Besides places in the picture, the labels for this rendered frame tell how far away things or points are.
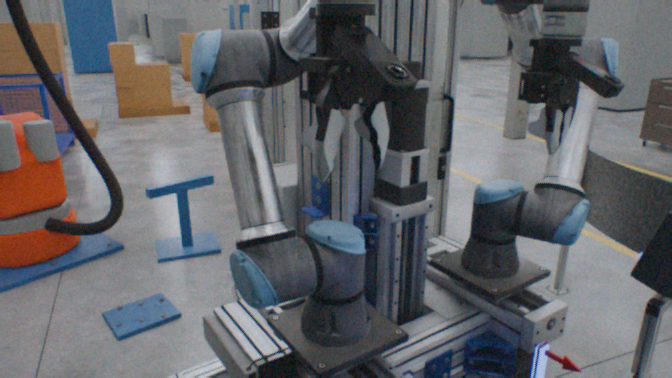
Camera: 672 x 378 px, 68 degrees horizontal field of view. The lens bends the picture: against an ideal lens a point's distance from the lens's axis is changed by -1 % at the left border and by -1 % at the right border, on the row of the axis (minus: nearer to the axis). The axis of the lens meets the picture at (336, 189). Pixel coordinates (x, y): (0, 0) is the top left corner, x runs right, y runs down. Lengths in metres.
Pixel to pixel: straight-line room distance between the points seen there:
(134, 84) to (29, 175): 5.68
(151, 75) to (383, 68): 8.93
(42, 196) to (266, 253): 3.17
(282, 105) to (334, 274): 1.24
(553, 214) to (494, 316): 0.30
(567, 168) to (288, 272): 0.73
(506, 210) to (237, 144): 0.67
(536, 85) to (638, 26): 9.47
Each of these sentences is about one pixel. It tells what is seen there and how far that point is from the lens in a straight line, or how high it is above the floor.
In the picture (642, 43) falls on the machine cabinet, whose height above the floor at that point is 1.22.
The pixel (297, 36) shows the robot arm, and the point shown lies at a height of 1.63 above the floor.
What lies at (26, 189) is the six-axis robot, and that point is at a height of 0.56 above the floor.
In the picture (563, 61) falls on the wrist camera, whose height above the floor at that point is 1.59.
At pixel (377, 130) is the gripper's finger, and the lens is 0.64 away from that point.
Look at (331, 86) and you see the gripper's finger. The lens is 0.59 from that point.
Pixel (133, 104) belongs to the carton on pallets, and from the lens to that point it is 9.51.
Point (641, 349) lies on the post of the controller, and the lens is 1.41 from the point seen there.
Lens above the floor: 1.67
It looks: 19 degrees down
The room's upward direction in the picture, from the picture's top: straight up
